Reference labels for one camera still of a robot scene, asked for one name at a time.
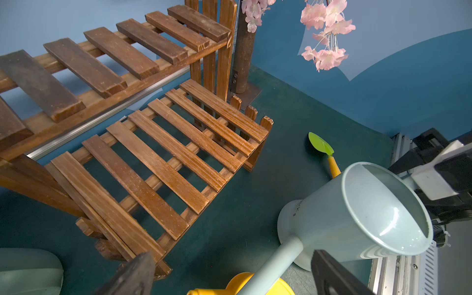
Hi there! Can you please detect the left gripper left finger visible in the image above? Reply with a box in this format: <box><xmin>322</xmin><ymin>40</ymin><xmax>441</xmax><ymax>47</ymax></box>
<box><xmin>94</xmin><ymin>252</ymin><xmax>155</xmax><ymax>295</ymax></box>

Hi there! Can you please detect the aluminium front rail frame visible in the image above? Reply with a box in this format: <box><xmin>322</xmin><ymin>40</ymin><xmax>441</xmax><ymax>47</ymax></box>
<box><xmin>368</xmin><ymin>129</ymin><xmax>444</xmax><ymax>295</ymax></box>

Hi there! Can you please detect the pink cherry blossom tree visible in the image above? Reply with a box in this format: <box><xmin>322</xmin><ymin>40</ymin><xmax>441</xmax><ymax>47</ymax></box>
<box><xmin>229</xmin><ymin>0</ymin><xmax>356</xmax><ymax>105</ymax></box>

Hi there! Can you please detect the large light blue watering can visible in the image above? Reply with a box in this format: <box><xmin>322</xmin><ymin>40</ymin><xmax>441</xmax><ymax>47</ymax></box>
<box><xmin>245</xmin><ymin>162</ymin><xmax>433</xmax><ymax>288</ymax></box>

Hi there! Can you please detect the green watering can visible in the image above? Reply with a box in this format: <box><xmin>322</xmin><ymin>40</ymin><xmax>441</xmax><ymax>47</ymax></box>
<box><xmin>1</xmin><ymin>248</ymin><xmax>64</xmax><ymax>295</ymax></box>

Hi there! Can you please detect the aluminium back rail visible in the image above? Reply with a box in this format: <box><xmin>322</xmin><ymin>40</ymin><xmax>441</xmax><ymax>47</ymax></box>
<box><xmin>26</xmin><ymin>65</ymin><xmax>190</xmax><ymax>161</ymax></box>

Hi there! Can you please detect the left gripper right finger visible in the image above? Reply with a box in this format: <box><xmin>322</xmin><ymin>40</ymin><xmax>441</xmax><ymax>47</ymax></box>
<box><xmin>311</xmin><ymin>250</ymin><xmax>374</xmax><ymax>295</ymax></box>

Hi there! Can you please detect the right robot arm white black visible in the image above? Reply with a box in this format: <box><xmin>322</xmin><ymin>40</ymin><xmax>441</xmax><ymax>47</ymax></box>
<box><xmin>389</xmin><ymin>129</ymin><xmax>472</xmax><ymax>248</ymax></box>

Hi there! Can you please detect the small yellow watering can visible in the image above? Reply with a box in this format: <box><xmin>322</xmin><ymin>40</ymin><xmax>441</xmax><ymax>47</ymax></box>
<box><xmin>187</xmin><ymin>272</ymin><xmax>295</xmax><ymax>295</ymax></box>

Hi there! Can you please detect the green yellow toy shovel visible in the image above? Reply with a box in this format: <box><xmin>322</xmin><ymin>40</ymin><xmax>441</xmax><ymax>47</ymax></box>
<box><xmin>308</xmin><ymin>132</ymin><xmax>341</xmax><ymax>178</ymax></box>

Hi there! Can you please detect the brown wooden slatted shelf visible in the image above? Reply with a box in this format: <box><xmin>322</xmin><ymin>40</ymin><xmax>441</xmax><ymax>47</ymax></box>
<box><xmin>1</xmin><ymin>1</ymin><xmax>273</xmax><ymax>280</ymax></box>

